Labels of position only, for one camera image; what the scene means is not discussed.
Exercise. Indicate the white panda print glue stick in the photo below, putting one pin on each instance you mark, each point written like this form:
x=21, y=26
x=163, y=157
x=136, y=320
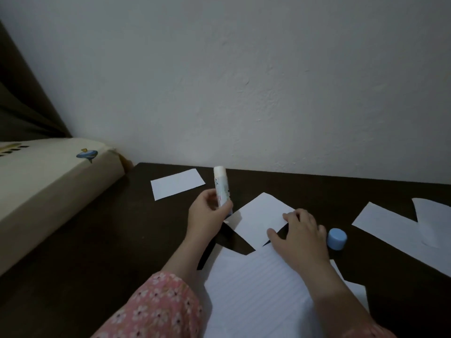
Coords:
x=221, y=186

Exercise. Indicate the person's left hand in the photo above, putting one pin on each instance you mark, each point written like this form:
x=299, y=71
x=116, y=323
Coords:
x=204, y=221

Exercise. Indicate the blue glue stick cap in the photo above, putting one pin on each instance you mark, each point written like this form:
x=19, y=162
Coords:
x=337, y=239

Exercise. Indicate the person's right hand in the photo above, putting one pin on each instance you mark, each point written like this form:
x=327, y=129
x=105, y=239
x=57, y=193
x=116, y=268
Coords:
x=304, y=246

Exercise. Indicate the person's right forearm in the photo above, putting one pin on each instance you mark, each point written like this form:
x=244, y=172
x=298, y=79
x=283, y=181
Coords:
x=338, y=306

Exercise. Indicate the single lined paper sheet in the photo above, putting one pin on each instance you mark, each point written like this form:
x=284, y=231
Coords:
x=253, y=299
x=356, y=292
x=257, y=218

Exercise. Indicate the beige mattress with whale print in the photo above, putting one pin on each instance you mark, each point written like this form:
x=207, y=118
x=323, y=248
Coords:
x=42, y=197

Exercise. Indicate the white paper sheets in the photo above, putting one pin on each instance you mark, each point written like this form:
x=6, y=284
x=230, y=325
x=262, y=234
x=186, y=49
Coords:
x=176, y=184

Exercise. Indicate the dark brown curtain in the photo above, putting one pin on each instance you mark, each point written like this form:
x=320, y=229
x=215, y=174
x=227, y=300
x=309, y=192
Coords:
x=21, y=109

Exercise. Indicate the person's left forearm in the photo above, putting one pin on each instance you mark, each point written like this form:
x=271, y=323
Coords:
x=165, y=292

